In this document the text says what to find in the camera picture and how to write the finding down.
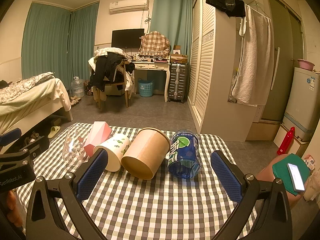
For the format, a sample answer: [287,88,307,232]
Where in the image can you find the clear glass cup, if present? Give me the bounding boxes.
[62,124,90,167]

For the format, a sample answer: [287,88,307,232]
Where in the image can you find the white paper cup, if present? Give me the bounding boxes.
[94,133,131,172]

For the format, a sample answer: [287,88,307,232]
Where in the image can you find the pink faceted cup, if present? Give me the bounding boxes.
[84,121,112,157]

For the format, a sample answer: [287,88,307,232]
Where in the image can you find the brown kraft paper cup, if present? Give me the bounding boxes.
[121,127,170,180]

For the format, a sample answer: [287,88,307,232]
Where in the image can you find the blue printed plastic cup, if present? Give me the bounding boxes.
[168,129,201,179]

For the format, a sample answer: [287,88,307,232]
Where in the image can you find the person's left hand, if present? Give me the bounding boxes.
[6,190,23,228]

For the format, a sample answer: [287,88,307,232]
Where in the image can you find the sneakers under bed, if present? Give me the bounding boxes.
[23,131,40,146]

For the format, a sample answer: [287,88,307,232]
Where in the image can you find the smartphone with lit screen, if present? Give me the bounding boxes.
[287,163,305,192]

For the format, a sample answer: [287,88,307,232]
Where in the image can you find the green slipper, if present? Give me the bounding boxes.
[48,126,61,139]

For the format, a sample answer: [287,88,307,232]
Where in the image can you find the bed with cream bedding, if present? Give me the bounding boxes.
[1,77,73,134]

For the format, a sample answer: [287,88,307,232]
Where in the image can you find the red bottle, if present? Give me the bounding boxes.
[277,127,295,155]

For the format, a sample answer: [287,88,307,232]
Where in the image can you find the grey checkered tablecloth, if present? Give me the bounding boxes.
[15,122,258,240]

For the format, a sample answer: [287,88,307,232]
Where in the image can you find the large water jug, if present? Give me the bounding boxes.
[71,76,85,98]

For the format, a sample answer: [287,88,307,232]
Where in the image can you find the white small refrigerator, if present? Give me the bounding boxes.
[283,67,319,141]

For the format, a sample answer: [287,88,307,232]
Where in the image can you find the blue laundry basket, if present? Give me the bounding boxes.
[138,78,153,98]

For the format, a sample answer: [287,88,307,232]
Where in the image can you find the black clothes pile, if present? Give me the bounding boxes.
[88,52,126,92]

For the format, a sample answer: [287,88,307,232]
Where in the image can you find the teal window curtain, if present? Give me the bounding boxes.
[21,3,99,89]

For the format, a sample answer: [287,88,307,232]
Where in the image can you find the wooden chair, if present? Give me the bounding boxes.
[95,61,129,109]

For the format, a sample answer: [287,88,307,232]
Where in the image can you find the white hanging towel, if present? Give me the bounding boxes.
[231,5,274,106]

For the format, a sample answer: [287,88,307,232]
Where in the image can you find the silver suitcase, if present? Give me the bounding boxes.
[168,63,188,103]

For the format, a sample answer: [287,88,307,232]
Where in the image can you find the white desk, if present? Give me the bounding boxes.
[133,61,170,102]

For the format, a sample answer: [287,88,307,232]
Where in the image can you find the black television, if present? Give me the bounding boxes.
[111,29,144,48]

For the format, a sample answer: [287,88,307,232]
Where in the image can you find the pink plastic basin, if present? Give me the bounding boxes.
[297,59,315,71]

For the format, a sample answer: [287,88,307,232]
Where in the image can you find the plaid blanket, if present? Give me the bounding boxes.
[139,31,170,56]

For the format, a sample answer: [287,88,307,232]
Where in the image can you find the brown cardboard box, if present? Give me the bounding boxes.
[170,54,188,64]

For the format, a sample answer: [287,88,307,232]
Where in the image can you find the grey door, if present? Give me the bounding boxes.
[261,0,304,122]

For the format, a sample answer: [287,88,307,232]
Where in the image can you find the white louvered wardrobe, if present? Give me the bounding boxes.
[188,0,261,141]

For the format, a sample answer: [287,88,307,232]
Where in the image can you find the white air conditioner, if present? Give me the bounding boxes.
[109,0,149,14]

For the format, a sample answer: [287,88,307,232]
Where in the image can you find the teal curtain behind desk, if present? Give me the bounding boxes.
[150,0,194,55]

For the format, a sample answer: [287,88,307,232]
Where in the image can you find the black hanging garment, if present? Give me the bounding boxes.
[206,0,246,18]

